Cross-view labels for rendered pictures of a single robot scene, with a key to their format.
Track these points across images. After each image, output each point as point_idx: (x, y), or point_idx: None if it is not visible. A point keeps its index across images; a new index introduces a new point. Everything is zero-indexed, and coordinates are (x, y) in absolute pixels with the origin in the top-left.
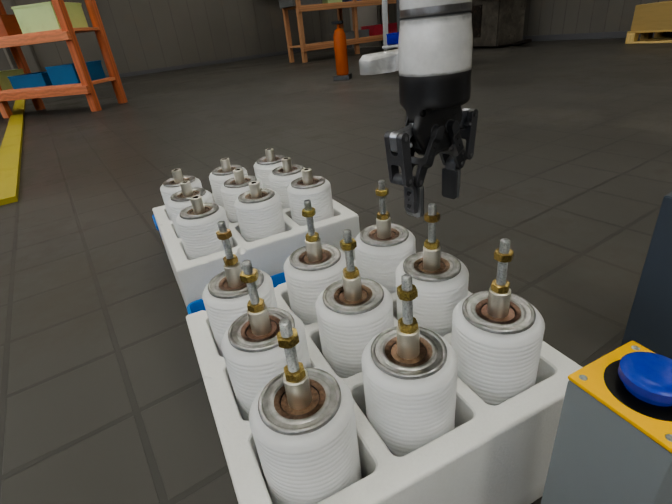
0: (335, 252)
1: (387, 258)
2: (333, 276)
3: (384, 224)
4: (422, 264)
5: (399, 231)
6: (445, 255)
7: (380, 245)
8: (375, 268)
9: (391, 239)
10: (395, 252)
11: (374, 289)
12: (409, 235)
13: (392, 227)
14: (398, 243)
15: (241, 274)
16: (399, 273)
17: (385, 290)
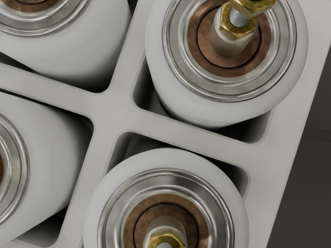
0: (74, 0)
1: (168, 98)
2: (20, 57)
3: (220, 41)
4: (161, 212)
5: (264, 61)
6: (223, 238)
7: (171, 71)
8: (152, 77)
9: (215, 72)
10: (186, 109)
11: (1, 197)
12: (268, 92)
13: (273, 29)
14: (210, 100)
15: None
16: (103, 187)
17: (24, 210)
